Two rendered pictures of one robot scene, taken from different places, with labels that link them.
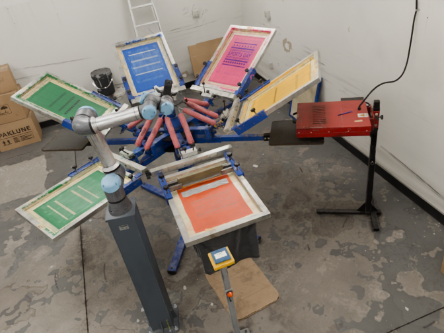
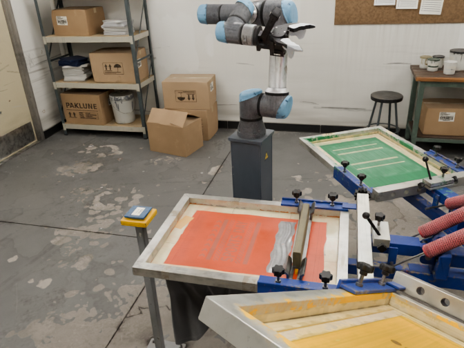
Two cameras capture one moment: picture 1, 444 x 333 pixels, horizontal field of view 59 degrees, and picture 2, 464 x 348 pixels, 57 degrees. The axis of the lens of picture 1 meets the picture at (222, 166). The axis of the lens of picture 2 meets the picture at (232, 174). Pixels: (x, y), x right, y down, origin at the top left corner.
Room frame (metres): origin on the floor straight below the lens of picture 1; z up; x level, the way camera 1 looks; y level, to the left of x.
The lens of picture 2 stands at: (2.91, -1.20, 2.01)
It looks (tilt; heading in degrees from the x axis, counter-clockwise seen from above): 26 degrees down; 119
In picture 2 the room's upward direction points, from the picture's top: 3 degrees counter-clockwise
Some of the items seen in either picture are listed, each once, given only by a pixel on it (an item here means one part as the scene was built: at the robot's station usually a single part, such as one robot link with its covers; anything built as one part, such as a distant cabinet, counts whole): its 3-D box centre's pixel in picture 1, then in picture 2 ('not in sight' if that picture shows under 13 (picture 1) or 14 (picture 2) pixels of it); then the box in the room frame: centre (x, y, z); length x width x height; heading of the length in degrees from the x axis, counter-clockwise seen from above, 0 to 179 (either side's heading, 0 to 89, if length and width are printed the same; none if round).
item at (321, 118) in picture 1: (333, 118); not in sight; (2.87, -0.99, 1.06); 0.61 x 0.46 x 0.12; 74
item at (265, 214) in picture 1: (210, 195); (250, 238); (2.24, 0.12, 0.97); 0.79 x 0.58 x 0.04; 14
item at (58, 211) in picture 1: (92, 176); (391, 153); (2.64, 1.03, 1.05); 1.08 x 0.61 x 0.23; 134
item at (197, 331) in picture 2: not in sight; (227, 314); (2.24, -0.09, 0.74); 0.46 x 0.04 x 0.42; 14
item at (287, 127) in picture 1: (247, 136); not in sight; (3.08, -0.27, 0.91); 1.34 x 0.40 x 0.08; 74
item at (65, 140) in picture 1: (111, 141); not in sight; (3.45, 1.02, 0.91); 1.34 x 0.40 x 0.08; 74
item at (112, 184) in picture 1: (113, 186); (252, 103); (1.99, 0.68, 1.37); 0.13 x 0.12 x 0.14; 1
